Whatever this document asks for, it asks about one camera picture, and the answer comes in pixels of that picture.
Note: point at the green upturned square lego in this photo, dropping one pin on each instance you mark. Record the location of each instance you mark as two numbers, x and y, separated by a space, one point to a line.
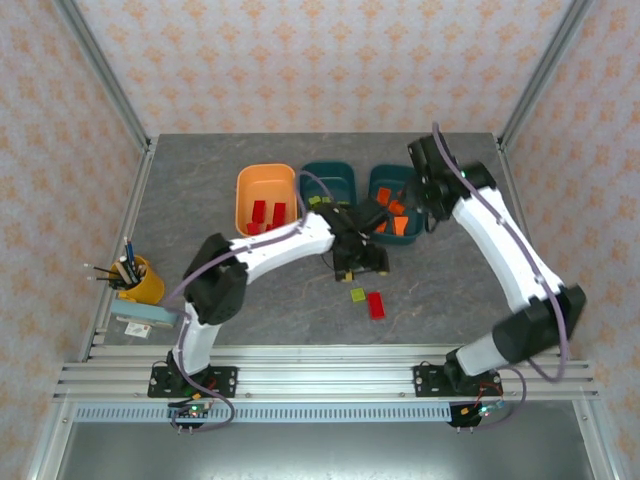
314 201

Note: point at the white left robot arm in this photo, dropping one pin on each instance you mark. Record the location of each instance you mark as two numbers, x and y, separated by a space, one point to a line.
280 245

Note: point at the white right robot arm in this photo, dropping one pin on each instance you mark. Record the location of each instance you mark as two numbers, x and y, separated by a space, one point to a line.
500 240

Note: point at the teal container holding orange legos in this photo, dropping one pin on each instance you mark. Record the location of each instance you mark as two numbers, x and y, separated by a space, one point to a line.
385 172

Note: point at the teal container holding green legos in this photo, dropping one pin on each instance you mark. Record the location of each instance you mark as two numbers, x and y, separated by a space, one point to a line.
325 170

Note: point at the green square lego brick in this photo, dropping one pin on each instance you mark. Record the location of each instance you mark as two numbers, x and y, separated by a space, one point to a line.
358 295

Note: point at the orange plastic container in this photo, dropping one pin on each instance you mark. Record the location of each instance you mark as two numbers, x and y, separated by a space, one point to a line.
265 185

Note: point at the yellow pencil cup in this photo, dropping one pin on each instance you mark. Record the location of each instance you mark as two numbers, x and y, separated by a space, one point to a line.
145 287

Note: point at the light blue box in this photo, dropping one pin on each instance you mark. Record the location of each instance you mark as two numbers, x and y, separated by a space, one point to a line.
145 314

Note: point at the small white card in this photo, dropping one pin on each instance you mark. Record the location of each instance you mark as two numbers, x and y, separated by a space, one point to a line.
138 329

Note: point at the blue pen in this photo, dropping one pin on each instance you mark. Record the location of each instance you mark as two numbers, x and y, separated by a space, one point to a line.
129 252

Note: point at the white marker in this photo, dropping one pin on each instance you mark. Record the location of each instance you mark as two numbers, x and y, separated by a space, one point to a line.
125 270

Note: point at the black pencil with white tip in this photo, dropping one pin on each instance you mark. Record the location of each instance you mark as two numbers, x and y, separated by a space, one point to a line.
100 278
102 269

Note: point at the aluminium right side rail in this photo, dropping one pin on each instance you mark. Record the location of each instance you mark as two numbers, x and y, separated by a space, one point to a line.
522 225

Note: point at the aluminium front frame rail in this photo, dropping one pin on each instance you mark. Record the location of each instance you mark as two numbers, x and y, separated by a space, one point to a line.
320 370

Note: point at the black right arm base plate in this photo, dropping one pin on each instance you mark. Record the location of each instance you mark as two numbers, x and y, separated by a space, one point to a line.
425 382

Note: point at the aluminium right frame post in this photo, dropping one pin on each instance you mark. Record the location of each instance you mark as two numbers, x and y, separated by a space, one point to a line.
545 70

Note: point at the aluminium frame post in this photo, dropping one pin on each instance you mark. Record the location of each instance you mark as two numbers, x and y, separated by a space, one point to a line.
100 70
545 70

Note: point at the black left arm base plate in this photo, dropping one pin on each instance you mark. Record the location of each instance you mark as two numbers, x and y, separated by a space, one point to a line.
225 380

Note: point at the aluminium left side rail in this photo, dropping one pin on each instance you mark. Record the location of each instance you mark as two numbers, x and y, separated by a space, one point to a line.
125 235

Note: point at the aluminium left frame post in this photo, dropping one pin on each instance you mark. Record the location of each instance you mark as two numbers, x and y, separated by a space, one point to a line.
100 70

